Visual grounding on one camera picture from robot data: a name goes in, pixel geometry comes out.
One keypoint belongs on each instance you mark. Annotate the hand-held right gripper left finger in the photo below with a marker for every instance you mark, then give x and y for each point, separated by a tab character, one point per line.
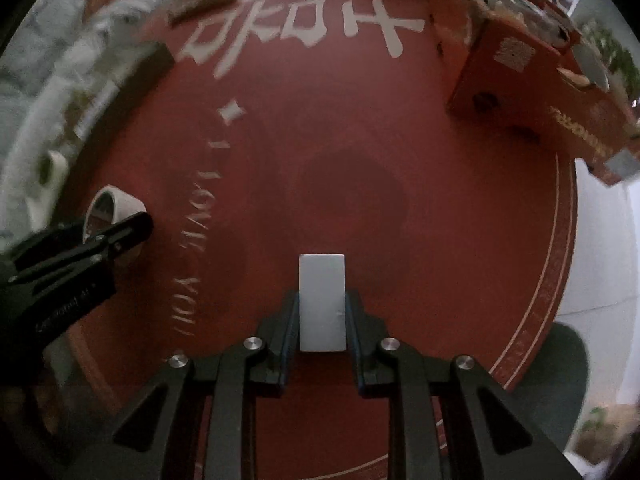
291	340

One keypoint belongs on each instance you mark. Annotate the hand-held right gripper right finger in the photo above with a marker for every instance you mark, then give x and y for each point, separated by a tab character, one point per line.
353	340

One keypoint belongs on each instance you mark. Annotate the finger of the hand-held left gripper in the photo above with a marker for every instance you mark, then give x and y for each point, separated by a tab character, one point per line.
125	232
55	257

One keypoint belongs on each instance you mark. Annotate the small masking tape roll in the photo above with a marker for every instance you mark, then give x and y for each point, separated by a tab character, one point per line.
122	205

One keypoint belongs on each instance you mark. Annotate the white rectangular block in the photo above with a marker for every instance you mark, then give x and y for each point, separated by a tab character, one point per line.
322	305

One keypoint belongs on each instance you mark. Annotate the red printed table mat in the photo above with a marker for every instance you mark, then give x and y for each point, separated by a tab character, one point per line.
400	210

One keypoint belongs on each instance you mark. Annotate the white covered sofa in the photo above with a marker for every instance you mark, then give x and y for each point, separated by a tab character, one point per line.
30	60

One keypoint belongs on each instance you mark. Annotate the grey-green chair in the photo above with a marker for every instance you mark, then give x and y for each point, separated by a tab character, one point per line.
555	385

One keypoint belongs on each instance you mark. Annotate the brown cardboard envelope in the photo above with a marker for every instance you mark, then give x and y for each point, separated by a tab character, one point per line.
210	0

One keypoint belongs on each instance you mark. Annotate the red gift box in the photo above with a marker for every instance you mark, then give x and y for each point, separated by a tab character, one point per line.
515	85

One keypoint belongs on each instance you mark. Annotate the green potted plant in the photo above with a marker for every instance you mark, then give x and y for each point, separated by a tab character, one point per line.
612	55

